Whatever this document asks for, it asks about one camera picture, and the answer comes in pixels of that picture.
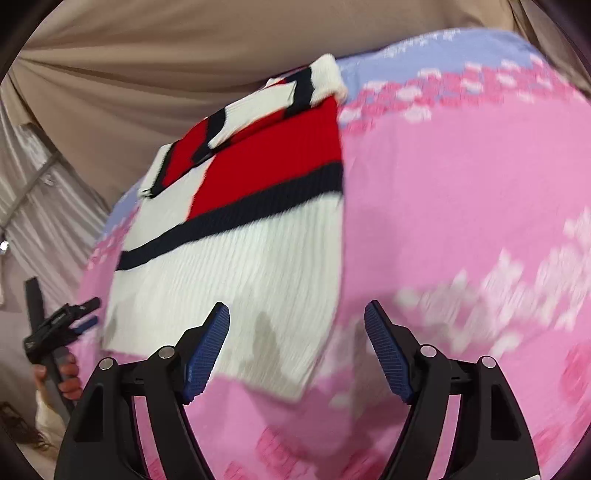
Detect grey curtain strap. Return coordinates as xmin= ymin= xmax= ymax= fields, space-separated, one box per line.
xmin=0 ymin=152 xmax=62 ymax=229

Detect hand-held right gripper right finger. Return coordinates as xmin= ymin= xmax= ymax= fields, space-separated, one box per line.
xmin=365 ymin=301 xmax=541 ymax=480

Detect beige backdrop cloth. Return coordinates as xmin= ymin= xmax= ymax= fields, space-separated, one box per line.
xmin=9 ymin=0 xmax=568 ymax=208

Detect white red navy knit sweater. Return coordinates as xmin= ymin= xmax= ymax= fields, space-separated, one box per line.
xmin=100 ymin=53 xmax=349 ymax=402

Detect person's left hand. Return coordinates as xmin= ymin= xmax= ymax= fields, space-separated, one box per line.
xmin=34 ymin=352 xmax=82 ymax=401

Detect person's left forearm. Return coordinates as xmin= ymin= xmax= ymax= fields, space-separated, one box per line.
xmin=34 ymin=390 xmax=71 ymax=460

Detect pink floral bed sheet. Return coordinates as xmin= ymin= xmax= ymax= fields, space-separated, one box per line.
xmin=76 ymin=27 xmax=591 ymax=480

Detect silver satin curtain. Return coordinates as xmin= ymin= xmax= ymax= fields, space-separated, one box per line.
xmin=0 ymin=99 xmax=112 ymax=310

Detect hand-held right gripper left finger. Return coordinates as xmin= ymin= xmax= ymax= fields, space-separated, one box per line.
xmin=54 ymin=302 xmax=230 ymax=480

